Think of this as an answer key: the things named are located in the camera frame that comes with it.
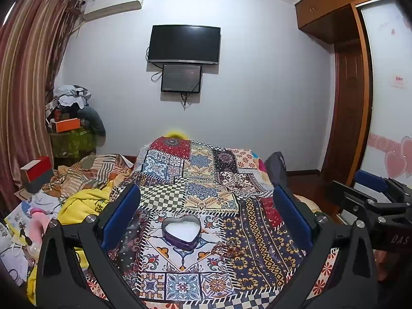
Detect striped brown curtain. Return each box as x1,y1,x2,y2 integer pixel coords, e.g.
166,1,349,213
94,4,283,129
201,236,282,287
0,0,85,210

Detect dark backpack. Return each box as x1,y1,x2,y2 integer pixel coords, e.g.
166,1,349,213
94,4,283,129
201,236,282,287
263,151,288,188

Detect black wall television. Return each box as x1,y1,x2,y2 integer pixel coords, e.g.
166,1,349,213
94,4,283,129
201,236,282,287
147,24,221,66

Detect illustrated booklet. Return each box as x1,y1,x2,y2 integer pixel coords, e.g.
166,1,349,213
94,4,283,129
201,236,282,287
4,203,33,243

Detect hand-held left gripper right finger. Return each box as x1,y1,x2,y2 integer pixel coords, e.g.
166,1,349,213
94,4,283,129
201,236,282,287
273,185,378,309

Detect white air conditioner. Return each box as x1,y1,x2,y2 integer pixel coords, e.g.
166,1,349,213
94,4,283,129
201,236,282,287
81,0,146,24

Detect purple heart-shaped tin box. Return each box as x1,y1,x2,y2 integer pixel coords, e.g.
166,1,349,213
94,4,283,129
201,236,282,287
162,216,203,252

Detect pink plush toy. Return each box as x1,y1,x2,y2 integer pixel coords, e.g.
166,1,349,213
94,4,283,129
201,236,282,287
30,209,52,234

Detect orange box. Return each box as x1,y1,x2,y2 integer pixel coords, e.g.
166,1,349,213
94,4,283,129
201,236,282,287
54,118,82,133

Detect white door with heart stickers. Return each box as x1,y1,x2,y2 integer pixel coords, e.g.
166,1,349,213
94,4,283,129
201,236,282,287
357,0,412,182

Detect colourful patchwork blanket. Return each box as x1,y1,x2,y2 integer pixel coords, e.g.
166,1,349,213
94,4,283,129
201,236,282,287
108,136,342,309

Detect white and grey cloth pile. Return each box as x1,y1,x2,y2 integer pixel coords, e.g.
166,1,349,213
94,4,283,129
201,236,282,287
45,84,92,124

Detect red and white box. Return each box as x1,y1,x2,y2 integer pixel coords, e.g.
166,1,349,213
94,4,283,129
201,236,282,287
20,155,55,194

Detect wooden overhead cabinet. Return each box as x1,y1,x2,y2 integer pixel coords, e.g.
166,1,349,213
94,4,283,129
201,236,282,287
294,0,391,44

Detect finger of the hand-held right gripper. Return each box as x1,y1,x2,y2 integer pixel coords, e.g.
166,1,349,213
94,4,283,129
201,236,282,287
328,181,404,216
354,170,412,202

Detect small black monitor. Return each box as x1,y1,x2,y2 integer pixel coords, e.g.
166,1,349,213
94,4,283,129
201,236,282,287
160,64,203,93

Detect yellow blanket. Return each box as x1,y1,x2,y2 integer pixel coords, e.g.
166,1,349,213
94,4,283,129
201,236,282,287
26,185,113,306

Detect brown wooden door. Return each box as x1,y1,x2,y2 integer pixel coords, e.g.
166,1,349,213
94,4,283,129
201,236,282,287
321,5,374,186

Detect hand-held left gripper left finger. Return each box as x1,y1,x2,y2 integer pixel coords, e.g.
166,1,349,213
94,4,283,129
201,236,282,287
35,183,152,309

